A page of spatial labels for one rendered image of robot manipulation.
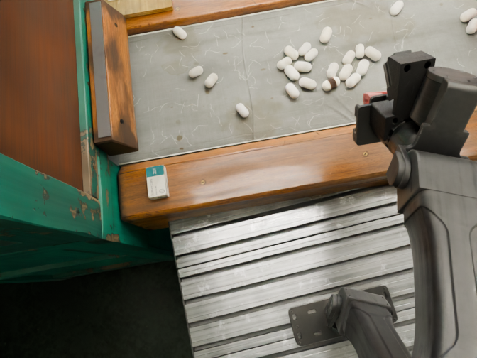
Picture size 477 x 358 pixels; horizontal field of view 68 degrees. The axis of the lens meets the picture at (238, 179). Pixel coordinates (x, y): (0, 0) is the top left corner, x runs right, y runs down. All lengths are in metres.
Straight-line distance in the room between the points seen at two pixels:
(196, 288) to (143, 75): 0.47
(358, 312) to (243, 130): 0.40
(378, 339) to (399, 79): 0.32
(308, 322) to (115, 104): 0.54
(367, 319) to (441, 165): 0.24
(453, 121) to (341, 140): 0.29
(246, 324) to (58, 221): 0.42
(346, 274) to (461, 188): 0.40
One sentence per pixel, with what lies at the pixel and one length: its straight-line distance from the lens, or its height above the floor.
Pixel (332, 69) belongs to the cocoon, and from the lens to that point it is 0.78.
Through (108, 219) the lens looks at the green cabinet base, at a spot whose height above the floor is 0.81.
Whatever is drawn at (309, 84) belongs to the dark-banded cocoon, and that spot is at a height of 0.76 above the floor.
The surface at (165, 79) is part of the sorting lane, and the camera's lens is 0.81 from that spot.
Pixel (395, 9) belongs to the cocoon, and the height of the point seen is 0.76.
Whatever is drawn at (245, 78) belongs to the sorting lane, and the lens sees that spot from 0.78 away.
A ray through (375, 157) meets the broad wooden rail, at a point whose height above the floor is 0.76.
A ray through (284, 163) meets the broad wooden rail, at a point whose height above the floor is 0.77.
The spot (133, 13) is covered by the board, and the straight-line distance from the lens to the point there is 0.88.
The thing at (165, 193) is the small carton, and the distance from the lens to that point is 0.67.
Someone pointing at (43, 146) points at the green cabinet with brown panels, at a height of 0.98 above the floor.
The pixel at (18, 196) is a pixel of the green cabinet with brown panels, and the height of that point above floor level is 1.05.
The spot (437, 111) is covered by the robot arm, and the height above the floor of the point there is 1.05.
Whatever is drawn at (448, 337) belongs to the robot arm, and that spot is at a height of 1.10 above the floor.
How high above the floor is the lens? 1.41
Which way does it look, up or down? 75 degrees down
